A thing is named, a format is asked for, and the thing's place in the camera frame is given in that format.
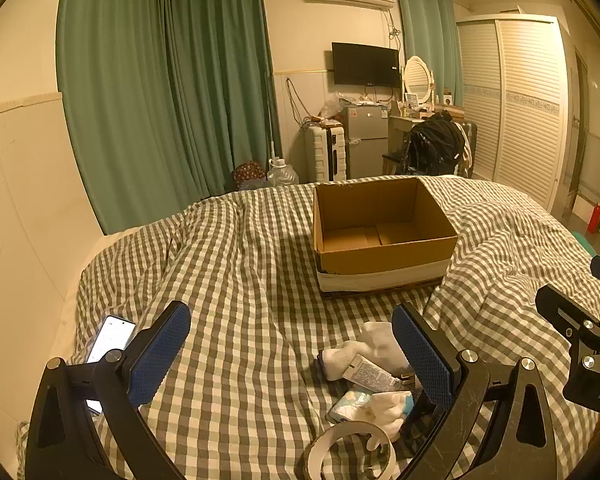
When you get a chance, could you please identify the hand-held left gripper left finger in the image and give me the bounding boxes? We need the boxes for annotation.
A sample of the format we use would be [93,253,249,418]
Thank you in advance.
[24,301,192,480]

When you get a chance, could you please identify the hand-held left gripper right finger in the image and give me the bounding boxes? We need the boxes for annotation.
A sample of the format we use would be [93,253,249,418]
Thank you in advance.
[391,302,566,480]

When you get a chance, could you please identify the white sock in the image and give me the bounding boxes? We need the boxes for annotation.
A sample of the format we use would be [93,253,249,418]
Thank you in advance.
[362,321,412,367]
[317,340,366,381]

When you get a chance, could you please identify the white cream tube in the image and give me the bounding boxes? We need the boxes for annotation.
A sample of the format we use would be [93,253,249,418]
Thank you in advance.
[343,353,416,393]

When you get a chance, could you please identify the tissue packet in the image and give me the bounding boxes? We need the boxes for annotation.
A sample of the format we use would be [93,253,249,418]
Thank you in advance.
[327,389,376,423]

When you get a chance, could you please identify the brown cardboard box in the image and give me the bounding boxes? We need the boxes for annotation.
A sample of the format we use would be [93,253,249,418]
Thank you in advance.
[312,176,460,298]

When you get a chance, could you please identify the white tape roll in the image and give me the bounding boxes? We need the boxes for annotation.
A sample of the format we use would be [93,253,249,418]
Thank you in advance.
[302,421,397,480]

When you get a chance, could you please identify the white smartphone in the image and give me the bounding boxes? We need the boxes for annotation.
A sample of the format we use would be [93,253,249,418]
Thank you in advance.
[85,315,137,416]

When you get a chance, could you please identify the grey white checked blanket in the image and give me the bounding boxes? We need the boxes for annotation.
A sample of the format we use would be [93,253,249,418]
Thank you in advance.
[72,175,600,480]

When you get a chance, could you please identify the white louvred wardrobe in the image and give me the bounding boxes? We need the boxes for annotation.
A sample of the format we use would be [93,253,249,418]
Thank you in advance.
[455,14,571,211]

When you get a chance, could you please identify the floral bag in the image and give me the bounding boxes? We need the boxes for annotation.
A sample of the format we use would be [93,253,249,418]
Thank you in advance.
[231,161,268,192]

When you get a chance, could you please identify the black jacket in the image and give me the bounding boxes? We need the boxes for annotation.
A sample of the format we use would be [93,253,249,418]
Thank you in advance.
[402,112,468,177]

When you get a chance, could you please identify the clear water jug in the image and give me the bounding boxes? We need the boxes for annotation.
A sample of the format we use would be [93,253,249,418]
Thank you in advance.
[266,157,300,188]

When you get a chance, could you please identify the silver small fridge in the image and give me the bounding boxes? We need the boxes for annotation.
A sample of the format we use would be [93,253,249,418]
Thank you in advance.
[343,105,391,180]

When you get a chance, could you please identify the white suitcase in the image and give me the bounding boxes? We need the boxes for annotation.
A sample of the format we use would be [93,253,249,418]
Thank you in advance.
[304,125,348,183]

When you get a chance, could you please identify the dressing table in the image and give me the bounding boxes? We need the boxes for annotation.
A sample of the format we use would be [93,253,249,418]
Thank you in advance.
[387,104,466,161]

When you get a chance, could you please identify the green curtain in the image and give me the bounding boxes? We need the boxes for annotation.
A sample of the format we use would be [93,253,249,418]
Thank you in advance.
[55,0,173,236]
[160,0,283,197]

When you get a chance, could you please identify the clear plastic bag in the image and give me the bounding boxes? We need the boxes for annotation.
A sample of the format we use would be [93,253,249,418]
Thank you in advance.
[320,92,348,121]

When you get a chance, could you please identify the white oval mirror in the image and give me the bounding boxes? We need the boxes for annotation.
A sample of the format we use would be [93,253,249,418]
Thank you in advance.
[402,56,436,107]

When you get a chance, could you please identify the light teal curtain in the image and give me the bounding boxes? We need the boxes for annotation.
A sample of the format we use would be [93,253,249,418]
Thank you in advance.
[395,0,463,106]

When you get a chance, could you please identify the wall cables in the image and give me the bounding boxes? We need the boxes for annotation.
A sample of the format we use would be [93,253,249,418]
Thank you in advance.
[285,77,312,122]

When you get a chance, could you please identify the black wall television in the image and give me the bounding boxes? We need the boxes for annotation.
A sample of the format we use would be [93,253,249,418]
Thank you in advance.
[331,42,401,88]

